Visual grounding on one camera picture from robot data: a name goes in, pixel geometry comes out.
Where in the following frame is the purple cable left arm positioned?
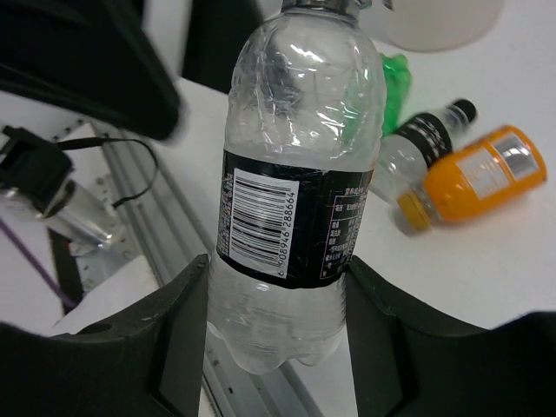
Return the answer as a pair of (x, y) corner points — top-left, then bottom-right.
(0, 216), (79, 309)

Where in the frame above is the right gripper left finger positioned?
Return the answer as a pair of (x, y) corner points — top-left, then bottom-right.
(1, 255), (209, 416)

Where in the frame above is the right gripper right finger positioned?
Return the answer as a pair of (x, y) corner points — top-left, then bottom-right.
(346, 256), (555, 416)

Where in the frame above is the aluminium frame rail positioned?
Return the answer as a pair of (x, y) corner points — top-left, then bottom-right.
(55, 122), (321, 416)

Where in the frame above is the green crushed plastic bottle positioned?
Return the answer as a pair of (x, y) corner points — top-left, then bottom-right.
(381, 54), (412, 136)

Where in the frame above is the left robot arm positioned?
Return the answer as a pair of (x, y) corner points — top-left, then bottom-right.
(1, 1), (182, 142)

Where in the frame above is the white plastic bin black rim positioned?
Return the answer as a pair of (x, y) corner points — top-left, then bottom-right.
(378, 0), (505, 52)

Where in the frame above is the clear bottle black label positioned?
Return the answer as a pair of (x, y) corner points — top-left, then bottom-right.
(208, 1), (387, 374)
(369, 99), (477, 203)

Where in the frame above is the orange juice bottle silver label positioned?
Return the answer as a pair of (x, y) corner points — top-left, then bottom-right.
(397, 125), (548, 231)

